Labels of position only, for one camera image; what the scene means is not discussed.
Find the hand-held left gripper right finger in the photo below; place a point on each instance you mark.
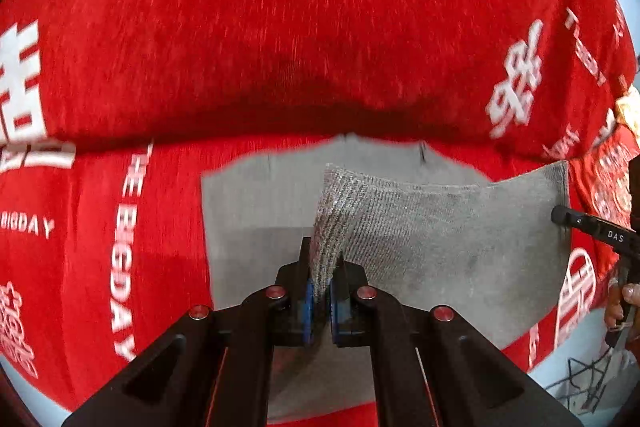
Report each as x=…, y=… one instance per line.
x=334, y=313

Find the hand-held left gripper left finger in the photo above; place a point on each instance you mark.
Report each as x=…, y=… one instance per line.
x=308, y=307

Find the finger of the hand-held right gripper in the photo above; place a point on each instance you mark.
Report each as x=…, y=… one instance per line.
x=572, y=218

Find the grey knit sweater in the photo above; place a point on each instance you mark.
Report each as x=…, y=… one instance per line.
x=450, y=247

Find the person's right hand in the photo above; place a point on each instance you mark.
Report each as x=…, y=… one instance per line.
x=631, y=296

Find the red embroidered cushion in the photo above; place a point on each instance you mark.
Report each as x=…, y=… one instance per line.
x=607, y=177

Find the red printed sofa cover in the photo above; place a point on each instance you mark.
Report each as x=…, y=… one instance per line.
x=300, y=32

